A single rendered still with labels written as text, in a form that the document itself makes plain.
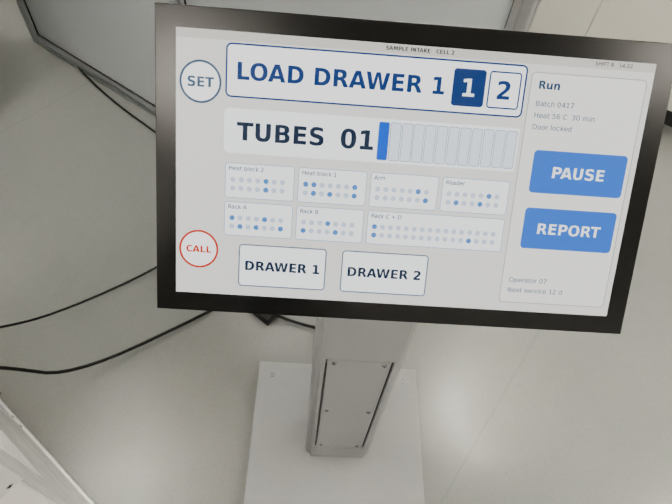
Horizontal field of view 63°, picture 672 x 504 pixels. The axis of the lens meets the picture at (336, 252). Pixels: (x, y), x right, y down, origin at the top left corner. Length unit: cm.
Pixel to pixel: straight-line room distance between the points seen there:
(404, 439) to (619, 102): 112
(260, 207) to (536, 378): 132
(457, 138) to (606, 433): 133
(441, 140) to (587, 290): 23
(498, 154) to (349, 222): 17
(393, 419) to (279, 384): 33
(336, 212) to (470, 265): 16
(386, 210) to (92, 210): 159
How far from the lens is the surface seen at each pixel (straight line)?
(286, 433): 152
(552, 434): 172
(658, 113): 66
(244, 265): 59
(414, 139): 57
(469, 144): 59
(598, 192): 64
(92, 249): 196
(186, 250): 60
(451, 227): 59
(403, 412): 158
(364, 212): 58
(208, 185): 58
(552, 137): 61
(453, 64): 58
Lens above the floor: 149
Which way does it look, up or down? 54 degrees down
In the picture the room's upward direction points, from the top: 7 degrees clockwise
